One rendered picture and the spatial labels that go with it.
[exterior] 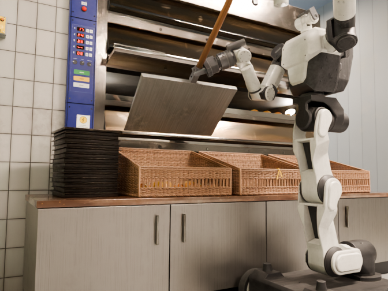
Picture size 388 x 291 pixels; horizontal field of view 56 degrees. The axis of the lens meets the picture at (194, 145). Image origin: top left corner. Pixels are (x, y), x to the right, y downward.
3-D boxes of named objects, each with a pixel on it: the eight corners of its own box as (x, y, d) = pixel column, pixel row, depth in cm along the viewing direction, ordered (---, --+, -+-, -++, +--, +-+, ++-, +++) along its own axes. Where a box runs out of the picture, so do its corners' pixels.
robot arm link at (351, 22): (334, 26, 159) (335, 48, 170) (357, 22, 155) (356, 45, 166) (332, 8, 164) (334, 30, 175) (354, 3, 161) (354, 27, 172)
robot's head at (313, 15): (310, 25, 192) (303, 11, 190) (322, 18, 184) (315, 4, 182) (302, 30, 189) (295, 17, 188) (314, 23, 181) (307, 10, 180)
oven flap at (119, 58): (114, 51, 212) (104, 66, 228) (329, 89, 299) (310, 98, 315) (114, 47, 212) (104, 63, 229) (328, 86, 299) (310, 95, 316)
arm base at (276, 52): (281, 74, 216) (292, 59, 216) (294, 77, 205) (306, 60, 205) (265, 58, 209) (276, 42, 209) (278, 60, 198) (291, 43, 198)
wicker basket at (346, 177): (266, 190, 276) (266, 153, 278) (317, 189, 305) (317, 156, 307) (318, 193, 234) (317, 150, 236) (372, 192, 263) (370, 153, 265)
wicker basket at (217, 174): (108, 193, 219) (109, 146, 221) (191, 191, 246) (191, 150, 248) (137, 197, 176) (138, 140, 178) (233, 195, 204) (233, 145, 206)
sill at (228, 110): (102, 101, 227) (102, 94, 228) (310, 123, 315) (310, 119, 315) (105, 99, 222) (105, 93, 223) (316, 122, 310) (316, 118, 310)
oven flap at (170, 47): (107, 50, 224) (105, 24, 232) (315, 87, 311) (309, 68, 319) (109, 45, 221) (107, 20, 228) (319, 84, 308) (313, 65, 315)
